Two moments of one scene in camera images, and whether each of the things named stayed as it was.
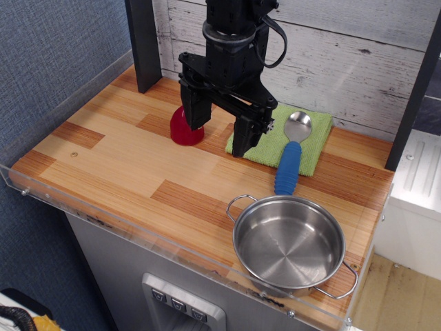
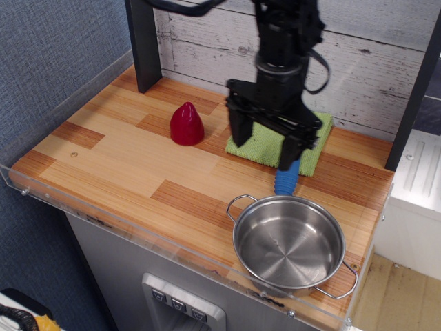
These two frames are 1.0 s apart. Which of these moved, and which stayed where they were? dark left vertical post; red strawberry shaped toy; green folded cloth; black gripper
Moved: black gripper
Stayed: dark left vertical post; red strawberry shaped toy; green folded cloth
